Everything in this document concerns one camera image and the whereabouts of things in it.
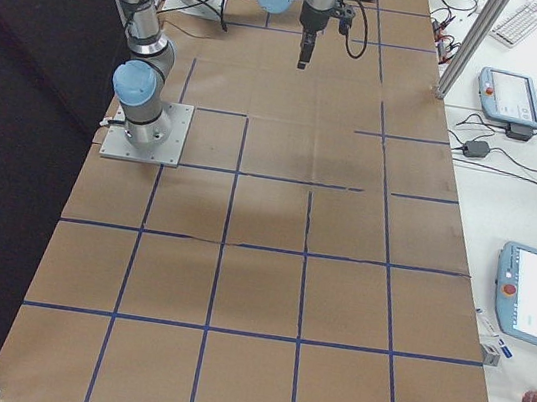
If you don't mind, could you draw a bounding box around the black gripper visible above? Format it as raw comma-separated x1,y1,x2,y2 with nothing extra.
297,3,330,69

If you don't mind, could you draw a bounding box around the orange black usb hub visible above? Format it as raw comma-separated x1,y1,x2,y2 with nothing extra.
431,18,450,42

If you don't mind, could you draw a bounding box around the black power adapter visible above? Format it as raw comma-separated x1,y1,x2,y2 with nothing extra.
461,140,491,159

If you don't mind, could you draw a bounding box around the white keyboard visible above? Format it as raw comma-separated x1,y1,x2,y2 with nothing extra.
489,0,537,48

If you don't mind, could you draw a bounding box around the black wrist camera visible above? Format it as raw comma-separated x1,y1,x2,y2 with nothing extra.
331,0,356,37

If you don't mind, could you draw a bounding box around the aluminium frame post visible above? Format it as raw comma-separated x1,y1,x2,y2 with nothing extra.
434,0,510,100

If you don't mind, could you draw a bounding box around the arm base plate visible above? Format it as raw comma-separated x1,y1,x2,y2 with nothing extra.
99,101,194,168

